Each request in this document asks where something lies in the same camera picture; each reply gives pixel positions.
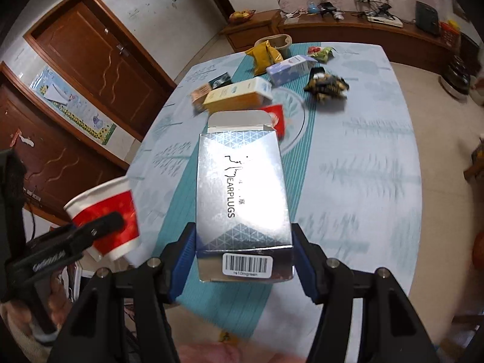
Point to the pale yellow toothpaste box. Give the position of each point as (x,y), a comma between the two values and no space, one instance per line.
(234,96)

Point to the dark grey appliance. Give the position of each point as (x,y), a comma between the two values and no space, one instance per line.
(427,17)

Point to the red white paper cup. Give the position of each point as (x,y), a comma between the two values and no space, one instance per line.
(109,200)

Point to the small dark packet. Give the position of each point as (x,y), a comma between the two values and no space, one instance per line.
(221,80)

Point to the person's left leg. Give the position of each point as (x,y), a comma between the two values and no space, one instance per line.
(219,354)

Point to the table with leaf tablecloth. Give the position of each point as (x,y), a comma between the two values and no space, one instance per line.
(359,158)

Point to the brown wooden door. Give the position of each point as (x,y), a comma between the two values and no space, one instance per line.
(56,158)
(98,64)

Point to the yellow left slipper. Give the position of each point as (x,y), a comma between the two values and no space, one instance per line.
(226,336)

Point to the small teal kettle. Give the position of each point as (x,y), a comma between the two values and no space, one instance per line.
(312,8)

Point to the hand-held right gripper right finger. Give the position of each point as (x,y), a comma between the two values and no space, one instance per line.
(308,272)

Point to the giraffe wall poster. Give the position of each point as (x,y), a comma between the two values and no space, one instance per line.
(72,102)

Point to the yellow plastic bag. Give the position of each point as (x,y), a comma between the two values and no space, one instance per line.
(264,57)

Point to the small wooden side cabinet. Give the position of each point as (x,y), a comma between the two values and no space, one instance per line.
(249,33)

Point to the purple star print carton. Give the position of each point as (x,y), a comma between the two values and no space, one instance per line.
(289,69)

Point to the small orange carton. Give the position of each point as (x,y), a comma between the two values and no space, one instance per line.
(200,97)

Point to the black and gold wrapper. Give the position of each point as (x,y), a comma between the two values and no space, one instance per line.
(327,85)

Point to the red gift box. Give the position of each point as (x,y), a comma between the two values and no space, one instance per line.
(450,34)

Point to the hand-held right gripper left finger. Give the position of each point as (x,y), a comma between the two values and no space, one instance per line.
(181,264)

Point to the fruit bowl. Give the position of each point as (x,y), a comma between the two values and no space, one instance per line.
(241,16)

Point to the silver barcode carton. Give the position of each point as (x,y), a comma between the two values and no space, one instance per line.
(242,196)

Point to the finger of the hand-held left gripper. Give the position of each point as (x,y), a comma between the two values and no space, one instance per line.
(106,224)

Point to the red crumpled wrapper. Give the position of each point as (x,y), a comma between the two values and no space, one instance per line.
(276,119)

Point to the white set-top box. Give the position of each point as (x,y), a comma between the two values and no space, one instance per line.
(383,21)

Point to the long wooden television bench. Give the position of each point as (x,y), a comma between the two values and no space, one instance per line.
(378,32)

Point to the person's left hand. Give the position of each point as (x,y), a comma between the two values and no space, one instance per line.
(60,302)

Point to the small red candy wrapper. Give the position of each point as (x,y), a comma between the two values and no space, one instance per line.
(313,50)

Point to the green snack packet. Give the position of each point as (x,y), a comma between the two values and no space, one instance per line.
(325,54)

